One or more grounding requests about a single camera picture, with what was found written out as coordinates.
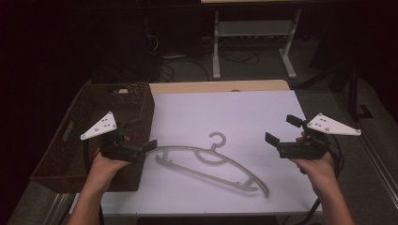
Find person's left hand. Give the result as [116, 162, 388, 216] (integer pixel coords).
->
[89, 151, 132, 194]

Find white metal desk frame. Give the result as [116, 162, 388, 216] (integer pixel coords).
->
[211, 8, 302, 81]

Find black metal stand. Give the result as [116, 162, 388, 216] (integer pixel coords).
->
[299, 62, 375, 121]

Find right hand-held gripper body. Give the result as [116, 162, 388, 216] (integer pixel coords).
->
[277, 112, 362, 160]

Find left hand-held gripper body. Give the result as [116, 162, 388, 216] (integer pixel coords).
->
[80, 111, 145, 163]

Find black floor cables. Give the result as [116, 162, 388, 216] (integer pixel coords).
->
[145, 31, 261, 83]

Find person's right hand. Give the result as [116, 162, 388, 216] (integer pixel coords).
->
[289, 130, 341, 197]

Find brown woven basket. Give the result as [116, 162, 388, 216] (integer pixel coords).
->
[30, 82, 156, 194]

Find white table mat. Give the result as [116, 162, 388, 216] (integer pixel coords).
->
[100, 89, 323, 218]

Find beige plastic clothes hanger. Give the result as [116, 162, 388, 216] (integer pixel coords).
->
[145, 131, 270, 199]

